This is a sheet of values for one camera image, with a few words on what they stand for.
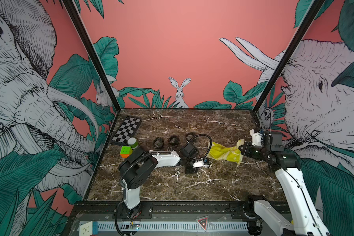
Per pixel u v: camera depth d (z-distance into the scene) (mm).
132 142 948
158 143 1005
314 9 699
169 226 701
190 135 1010
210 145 768
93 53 864
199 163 782
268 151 537
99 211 747
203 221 702
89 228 651
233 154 760
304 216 390
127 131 1031
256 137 673
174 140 982
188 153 727
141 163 477
